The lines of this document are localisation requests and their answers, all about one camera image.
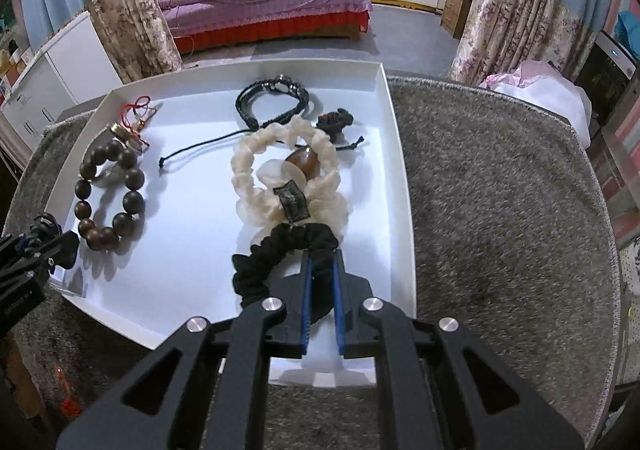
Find translucent white disc pendant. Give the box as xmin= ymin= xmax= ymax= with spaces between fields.
xmin=257 ymin=159 xmax=308 ymax=191

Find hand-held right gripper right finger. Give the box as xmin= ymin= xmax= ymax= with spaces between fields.
xmin=334 ymin=252 xmax=583 ymax=450

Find red cord gold charm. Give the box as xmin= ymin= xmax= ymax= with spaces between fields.
xmin=107 ymin=97 xmax=163 ymax=151

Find black braided cord bracelet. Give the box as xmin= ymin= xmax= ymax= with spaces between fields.
xmin=159 ymin=74 xmax=326 ymax=173

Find amber oval stone pendant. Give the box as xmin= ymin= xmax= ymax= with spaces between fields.
xmin=284 ymin=147 xmax=321 ymax=179

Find dark carved rectangular pendant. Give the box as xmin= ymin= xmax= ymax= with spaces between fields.
xmin=274 ymin=182 xmax=312 ymax=223

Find black scrunchie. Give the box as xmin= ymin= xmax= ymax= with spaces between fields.
xmin=231 ymin=222 xmax=346 ymax=325

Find white cabinet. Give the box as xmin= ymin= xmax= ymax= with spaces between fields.
xmin=0 ymin=12 xmax=123 ymax=145

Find black appliance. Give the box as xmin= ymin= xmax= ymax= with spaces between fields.
xmin=575 ymin=30 xmax=636 ymax=125

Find blue cloth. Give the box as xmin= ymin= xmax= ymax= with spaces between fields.
xmin=615 ymin=12 xmax=640 ymax=60

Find dark wooden bead bracelet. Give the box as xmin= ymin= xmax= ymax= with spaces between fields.
xmin=74 ymin=139 xmax=147 ymax=251

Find white scrunchie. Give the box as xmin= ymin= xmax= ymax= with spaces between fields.
xmin=231 ymin=117 xmax=351 ymax=241

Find purple bed with red skirt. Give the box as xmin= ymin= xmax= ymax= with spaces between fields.
xmin=150 ymin=0 xmax=373 ymax=55

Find wooden desk with drawers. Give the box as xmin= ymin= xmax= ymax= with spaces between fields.
xmin=440 ymin=0 xmax=483 ymax=38

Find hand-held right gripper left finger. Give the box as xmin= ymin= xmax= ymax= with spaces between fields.
xmin=57 ymin=255 xmax=313 ymax=450

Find amber beads with red tassel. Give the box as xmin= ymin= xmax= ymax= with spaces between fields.
xmin=52 ymin=365 xmax=83 ymax=418

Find brown bead ornament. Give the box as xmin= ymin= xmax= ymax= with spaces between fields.
xmin=317 ymin=108 xmax=366 ymax=151

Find pink cloth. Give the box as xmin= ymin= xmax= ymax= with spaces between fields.
xmin=480 ymin=60 xmax=593 ymax=145

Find white shallow tray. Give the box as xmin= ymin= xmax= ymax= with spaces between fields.
xmin=44 ymin=60 xmax=418 ymax=388

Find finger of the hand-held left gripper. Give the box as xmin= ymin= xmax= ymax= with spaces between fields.
xmin=46 ymin=230 xmax=81 ymax=275
xmin=20 ymin=212 xmax=63 ymax=251

